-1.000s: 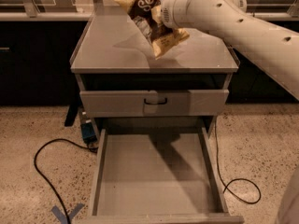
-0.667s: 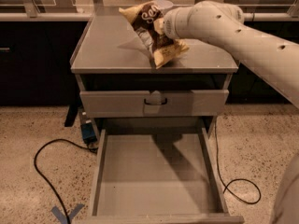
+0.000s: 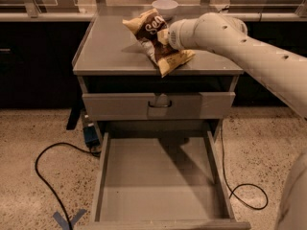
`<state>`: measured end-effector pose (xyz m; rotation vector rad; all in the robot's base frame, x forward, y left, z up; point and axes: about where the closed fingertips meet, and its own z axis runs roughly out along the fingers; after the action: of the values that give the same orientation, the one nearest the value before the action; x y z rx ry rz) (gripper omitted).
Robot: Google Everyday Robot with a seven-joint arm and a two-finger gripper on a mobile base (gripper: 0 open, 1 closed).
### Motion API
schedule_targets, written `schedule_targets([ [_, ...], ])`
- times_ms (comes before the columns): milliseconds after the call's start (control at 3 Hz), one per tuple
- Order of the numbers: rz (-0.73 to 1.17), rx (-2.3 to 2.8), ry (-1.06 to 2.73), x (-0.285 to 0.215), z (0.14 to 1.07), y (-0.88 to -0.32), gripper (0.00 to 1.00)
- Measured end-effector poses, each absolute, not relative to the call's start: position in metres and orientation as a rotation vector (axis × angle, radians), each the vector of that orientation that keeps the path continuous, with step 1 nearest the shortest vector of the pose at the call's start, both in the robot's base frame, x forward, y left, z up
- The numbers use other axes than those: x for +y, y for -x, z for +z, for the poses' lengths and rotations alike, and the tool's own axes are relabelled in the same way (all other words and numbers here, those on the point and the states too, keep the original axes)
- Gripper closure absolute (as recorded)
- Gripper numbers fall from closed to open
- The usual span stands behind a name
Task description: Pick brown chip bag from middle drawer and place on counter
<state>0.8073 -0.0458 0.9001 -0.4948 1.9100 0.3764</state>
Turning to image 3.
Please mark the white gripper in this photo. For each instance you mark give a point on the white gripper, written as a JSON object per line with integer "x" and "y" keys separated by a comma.
{"x": 177, "y": 35}

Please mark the brown chip bag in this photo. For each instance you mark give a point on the brown chip bag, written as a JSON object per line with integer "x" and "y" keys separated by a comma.
{"x": 165, "y": 57}

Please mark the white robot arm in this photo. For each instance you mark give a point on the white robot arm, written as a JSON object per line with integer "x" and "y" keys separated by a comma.
{"x": 255, "y": 55}

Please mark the grey drawer cabinet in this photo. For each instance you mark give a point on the grey drawer cabinet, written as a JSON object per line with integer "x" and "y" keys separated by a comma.
{"x": 110, "y": 60}

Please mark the grey top drawer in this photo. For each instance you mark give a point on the grey top drawer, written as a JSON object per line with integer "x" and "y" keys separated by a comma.
{"x": 134, "y": 106}

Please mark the dark lab bench counter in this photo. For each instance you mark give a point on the dark lab bench counter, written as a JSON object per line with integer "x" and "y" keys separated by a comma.
{"x": 36, "y": 60}

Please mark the open grey middle drawer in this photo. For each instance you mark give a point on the open grey middle drawer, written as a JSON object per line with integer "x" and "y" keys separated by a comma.
{"x": 162, "y": 181}

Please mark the white bowl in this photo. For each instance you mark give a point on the white bowl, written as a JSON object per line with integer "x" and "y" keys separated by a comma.
{"x": 166, "y": 8}

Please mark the blue power adapter box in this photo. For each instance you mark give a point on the blue power adapter box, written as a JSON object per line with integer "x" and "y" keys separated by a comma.
{"x": 90, "y": 136}

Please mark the blue tape cross mark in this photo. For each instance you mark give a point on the blue tape cross mark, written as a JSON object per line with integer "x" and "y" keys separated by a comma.
{"x": 68, "y": 223}

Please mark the black drawer handle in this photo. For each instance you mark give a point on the black drawer handle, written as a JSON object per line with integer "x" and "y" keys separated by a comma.
{"x": 169, "y": 104}

